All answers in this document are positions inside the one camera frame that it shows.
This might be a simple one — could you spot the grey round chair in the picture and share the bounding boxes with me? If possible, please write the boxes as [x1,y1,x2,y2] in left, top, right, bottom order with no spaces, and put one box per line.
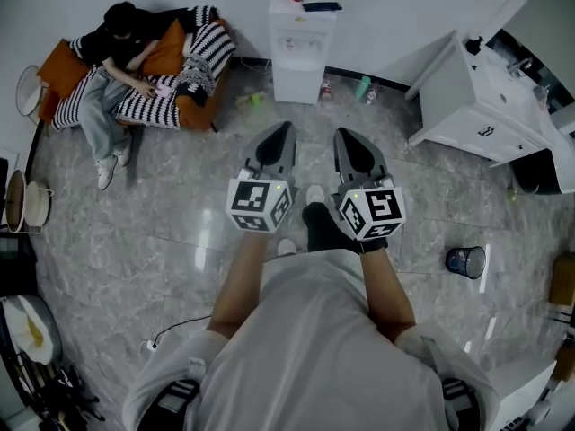
[3,293,64,366]

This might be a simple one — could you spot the white vanity cabinet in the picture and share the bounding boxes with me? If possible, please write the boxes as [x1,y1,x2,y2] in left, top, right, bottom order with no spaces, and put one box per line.
[406,29,575,195]

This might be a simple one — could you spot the black wristband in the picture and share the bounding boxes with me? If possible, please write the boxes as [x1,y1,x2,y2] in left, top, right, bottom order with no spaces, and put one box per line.
[358,237,390,255]

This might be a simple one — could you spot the black white striped blanket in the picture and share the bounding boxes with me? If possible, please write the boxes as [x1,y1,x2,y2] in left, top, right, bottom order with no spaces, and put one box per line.
[51,4,237,132]

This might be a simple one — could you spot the person's left forearm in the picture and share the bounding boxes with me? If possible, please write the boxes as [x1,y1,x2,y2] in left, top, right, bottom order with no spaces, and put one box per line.
[207,230,273,341]

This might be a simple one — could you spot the shaggy grey throw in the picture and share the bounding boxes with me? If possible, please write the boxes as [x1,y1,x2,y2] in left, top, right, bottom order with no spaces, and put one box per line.
[177,54,215,90]

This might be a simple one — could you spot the small green toy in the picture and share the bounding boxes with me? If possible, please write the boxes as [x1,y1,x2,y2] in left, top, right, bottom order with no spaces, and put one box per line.
[236,92,267,108]

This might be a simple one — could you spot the white wire side table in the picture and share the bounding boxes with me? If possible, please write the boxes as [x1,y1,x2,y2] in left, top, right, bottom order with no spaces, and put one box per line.
[15,64,49,128]

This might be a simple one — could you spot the person's right forearm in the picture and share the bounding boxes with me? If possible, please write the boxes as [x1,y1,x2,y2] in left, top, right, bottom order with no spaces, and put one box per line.
[358,247,417,346]

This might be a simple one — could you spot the black mesh wastebasket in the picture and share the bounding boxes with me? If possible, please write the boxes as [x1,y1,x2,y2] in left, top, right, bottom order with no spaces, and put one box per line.
[445,245,488,280]

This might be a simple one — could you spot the black shoulder strap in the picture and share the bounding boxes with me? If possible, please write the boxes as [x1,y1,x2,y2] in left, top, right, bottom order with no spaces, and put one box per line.
[154,377,201,431]
[441,377,482,431]

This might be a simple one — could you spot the person's black trousers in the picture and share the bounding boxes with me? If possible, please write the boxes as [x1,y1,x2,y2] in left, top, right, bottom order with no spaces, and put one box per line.
[301,202,363,256]

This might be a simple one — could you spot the white desk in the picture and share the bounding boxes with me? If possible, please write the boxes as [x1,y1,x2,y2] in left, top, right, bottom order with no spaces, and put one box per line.
[484,359,559,431]

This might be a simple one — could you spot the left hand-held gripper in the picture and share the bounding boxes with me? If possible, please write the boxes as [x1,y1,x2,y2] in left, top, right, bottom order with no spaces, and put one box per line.
[226,121,300,235]

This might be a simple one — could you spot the brown cardboard box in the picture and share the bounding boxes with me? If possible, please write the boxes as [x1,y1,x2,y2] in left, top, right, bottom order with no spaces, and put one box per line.
[554,342,575,382]
[549,251,575,307]

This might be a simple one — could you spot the black power cable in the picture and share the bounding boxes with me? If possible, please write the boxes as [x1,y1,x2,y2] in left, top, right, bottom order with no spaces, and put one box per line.
[151,313,213,349]

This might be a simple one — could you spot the black phone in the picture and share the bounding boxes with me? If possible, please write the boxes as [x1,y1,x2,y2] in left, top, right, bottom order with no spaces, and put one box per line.
[301,1,343,13]

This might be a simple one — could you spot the orange sofa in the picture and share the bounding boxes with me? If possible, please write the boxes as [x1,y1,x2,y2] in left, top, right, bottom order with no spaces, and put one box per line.
[38,4,237,135]

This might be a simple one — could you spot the grey toothbrush cup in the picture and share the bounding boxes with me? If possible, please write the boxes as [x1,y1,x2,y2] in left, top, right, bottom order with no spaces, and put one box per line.
[532,84,552,110]

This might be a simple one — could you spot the orange cushion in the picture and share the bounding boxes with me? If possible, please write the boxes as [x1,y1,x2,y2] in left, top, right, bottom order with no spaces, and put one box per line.
[138,18,188,78]

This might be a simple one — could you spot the white yellow cushion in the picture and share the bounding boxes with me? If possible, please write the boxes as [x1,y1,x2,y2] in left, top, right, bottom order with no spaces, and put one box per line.
[4,298,51,365]

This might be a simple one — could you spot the white water dispenser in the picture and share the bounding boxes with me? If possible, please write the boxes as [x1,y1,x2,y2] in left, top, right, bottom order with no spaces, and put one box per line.
[268,0,338,106]

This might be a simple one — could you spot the black patterned blanket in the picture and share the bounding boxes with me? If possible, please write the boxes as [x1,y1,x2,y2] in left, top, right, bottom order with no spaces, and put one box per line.
[174,81,210,108]

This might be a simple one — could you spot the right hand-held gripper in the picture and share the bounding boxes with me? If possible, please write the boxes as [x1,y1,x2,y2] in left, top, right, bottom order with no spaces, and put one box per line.
[331,127,407,242]

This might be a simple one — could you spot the chrome faucet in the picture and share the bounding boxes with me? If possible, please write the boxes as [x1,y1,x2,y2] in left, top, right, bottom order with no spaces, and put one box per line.
[507,57,534,78]

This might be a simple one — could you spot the pile of black tripods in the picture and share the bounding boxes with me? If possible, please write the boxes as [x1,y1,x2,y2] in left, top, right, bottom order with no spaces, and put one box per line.
[16,365,107,431]

